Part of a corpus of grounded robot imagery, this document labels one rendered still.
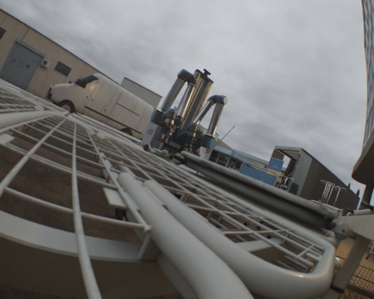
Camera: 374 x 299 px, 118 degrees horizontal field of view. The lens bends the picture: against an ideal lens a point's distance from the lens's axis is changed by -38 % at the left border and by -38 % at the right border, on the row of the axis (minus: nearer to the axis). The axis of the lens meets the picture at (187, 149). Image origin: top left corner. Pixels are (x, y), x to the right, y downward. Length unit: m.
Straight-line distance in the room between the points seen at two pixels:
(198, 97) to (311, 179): 11.23
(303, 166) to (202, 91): 9.90
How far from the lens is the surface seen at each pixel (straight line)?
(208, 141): 2.32
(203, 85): 2.76
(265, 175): 3.14
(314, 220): 0.69
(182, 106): 2.03
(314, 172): 13.11
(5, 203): 1.03
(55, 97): 8.15
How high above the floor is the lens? 0.55
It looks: 3 degrees up
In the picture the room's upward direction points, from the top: 24 degrees clockwise
